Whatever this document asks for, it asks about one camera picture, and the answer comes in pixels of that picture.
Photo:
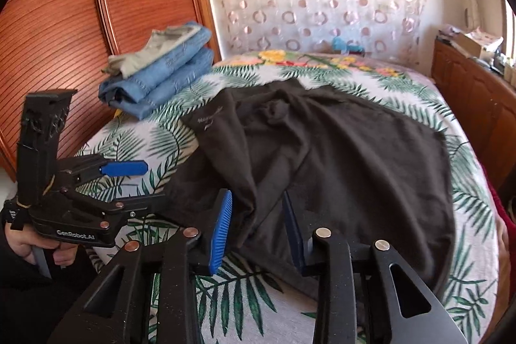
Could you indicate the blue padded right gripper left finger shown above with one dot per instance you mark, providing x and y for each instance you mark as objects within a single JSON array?
[{"x": 197, "y": 250}]

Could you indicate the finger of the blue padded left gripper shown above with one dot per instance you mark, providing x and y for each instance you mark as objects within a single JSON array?
[{"x": 128, "y": 168}]

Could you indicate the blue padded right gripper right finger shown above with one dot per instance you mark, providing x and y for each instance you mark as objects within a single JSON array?
[{"x": 327, "y": 257}]

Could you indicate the black pants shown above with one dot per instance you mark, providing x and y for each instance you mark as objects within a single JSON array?
[{"x": 346, "y": 163}]

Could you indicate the person's left hand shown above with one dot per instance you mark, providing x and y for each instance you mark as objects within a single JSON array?
[{"x": 23, "y": 242}]

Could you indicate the palm leaf print bedsheet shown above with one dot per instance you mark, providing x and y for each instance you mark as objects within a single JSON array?
[{"x": 245, "y": 304}]

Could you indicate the folded blue jeans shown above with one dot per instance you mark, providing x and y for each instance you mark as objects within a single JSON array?
[{"x": 150, "y": 88}]

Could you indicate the folded grey-green garment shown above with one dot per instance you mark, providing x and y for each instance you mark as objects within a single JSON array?
[{"x": 159, "y": 43}]

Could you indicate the blue toy on bed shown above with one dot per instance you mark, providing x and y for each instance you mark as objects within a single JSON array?
[{"x": 339, "y": 46}]

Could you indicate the wooden sideboard cabinet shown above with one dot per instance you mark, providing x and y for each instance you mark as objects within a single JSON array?
[{"x": 484, "y": 105}]

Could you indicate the cardboard box on sideboard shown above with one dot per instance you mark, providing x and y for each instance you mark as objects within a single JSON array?
[{"x": 483, "y": 45}]

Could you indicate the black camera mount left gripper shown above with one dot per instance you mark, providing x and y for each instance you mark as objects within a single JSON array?
[{"x": 43, "y": 119}]

